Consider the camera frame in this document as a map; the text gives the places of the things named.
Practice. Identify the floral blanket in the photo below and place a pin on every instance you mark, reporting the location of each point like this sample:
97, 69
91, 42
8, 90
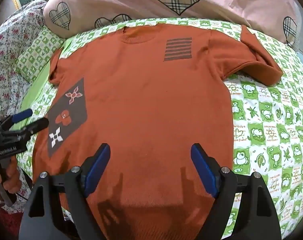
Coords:
6, 62

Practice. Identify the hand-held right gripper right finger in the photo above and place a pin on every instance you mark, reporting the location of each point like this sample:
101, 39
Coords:
204, 170

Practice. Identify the orange t-shirt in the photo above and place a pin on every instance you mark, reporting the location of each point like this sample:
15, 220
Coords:
146, 100

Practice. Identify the green patterned pillow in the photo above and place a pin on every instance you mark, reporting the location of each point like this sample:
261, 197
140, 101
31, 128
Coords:
36, 55

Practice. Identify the pink heart print duvet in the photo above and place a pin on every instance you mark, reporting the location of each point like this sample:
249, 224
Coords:
111, 0

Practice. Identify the green patterned bedsheet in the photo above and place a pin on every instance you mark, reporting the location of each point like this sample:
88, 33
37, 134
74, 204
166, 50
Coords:
266, 130

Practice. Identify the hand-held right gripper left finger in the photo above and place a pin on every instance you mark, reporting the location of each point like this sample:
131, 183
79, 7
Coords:
99, 164

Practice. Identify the person's left hand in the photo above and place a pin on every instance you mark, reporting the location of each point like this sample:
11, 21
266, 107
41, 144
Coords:
12, 177

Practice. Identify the dark red cloth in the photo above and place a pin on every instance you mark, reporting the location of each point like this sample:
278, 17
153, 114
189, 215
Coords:
4, 222

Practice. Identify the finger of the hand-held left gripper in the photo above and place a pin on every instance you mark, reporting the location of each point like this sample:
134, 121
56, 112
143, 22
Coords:
21, 116
37, 125

